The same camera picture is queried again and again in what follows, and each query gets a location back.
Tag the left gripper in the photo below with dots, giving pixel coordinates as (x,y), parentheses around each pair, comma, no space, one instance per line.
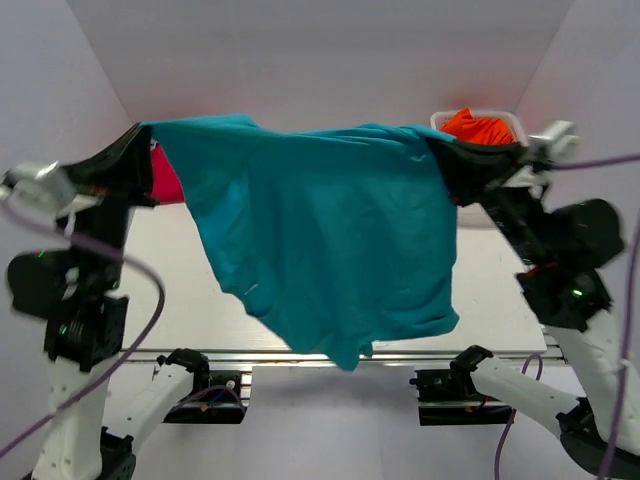
(120,171)

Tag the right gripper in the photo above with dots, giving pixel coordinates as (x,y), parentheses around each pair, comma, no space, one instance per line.
(470,170)

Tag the teal t-shirt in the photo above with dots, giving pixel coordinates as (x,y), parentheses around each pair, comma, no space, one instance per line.
(332,239)

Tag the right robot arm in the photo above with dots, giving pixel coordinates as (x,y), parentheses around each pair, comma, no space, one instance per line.
(563,252)

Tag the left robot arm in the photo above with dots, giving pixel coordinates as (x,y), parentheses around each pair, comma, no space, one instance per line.
(74,292)

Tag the orange t-shirt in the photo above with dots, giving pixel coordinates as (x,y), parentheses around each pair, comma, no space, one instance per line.
(478,130)

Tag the folded red t-shirt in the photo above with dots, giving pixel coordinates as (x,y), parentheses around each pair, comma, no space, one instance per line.
(166,185)

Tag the white plastic basket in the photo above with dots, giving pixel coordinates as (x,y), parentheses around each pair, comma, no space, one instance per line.
(437,119)

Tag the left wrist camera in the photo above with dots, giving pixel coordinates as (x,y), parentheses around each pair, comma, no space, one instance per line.
(46,188)

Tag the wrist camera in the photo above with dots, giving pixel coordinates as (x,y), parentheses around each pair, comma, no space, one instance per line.
(46,188)
(556,143)

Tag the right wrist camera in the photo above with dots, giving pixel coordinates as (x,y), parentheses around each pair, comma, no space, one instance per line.
(556,143)

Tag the aluminium table edge rail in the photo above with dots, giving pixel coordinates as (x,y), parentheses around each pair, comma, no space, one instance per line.
(253,358)

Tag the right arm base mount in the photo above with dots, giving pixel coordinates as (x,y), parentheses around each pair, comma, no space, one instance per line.
(479,388)

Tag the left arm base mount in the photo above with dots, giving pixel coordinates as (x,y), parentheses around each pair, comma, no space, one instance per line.
(216,397)

